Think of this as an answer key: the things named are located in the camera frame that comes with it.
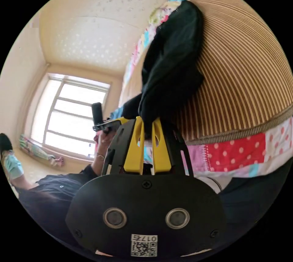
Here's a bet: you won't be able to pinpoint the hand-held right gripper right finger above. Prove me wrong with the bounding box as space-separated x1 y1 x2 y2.
152 117 172 174

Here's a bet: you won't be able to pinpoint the black pants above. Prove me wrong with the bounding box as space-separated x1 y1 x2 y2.
122 0 206 139

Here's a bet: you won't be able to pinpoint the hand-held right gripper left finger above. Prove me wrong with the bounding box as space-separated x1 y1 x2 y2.
123 117 145 174

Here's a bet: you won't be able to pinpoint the window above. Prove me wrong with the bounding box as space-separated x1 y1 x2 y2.
29 73 113 160

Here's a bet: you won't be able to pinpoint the person's left hand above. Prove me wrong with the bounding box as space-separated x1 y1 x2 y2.
93 127 116 154

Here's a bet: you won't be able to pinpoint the bed with striped mat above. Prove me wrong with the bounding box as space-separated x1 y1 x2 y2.
109 0 293 181

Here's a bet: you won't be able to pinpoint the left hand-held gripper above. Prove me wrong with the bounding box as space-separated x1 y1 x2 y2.
92 116 130 135

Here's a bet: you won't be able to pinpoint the striped colourful curtain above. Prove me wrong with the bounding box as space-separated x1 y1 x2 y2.
19 134 65 168

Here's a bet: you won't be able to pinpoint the person's body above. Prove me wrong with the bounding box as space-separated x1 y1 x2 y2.
0 133 273 260

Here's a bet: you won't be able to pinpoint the person's left forearm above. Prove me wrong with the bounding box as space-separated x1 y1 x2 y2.
91 151 107 177

